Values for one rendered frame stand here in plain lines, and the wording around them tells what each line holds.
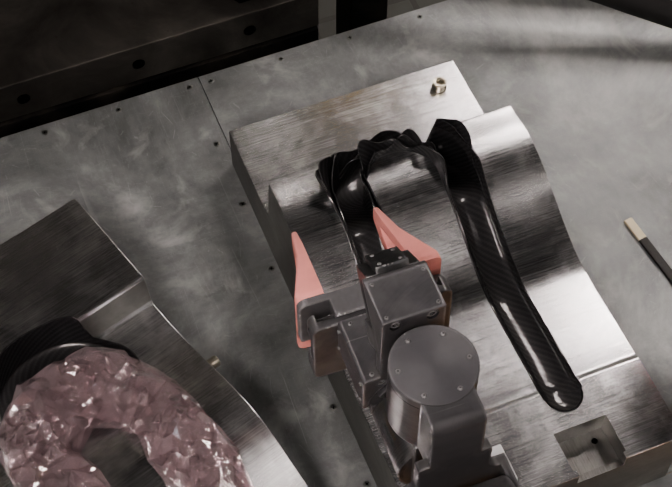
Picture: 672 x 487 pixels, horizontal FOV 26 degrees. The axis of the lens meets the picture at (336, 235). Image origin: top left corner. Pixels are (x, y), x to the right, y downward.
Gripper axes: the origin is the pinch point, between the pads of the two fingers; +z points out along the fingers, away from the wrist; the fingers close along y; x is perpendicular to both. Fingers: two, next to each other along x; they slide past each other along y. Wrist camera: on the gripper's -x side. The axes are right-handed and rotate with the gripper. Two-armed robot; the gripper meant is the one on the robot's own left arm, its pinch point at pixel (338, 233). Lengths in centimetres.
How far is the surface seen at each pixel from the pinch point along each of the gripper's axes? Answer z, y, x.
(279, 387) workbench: 10.0, 2.9, 39.4
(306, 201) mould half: 21.0, -4.1, 25.7
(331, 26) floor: 120, -41, 117
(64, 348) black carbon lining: 17.3, 21.8, 32.4
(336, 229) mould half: 17.5, -5.9, 26.5
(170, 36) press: 59, 0, 40
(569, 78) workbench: 36, -41, 39
